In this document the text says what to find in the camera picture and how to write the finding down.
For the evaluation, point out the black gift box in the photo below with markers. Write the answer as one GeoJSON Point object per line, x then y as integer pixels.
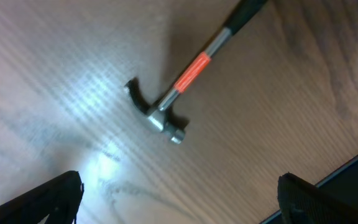
{"type": "Point", "coordinates": [342, 184]}

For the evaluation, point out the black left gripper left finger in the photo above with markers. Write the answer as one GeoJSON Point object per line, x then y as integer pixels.
{"type": "Point", "coordinates": [56, 201]}

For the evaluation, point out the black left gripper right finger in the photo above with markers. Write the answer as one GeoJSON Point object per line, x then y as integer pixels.
{"type": "Point", "coordinates": [302, 202]}

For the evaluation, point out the small claw hammer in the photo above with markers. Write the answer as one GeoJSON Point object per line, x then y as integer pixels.
{"type": "Point", "coordinates": [156, 116]}

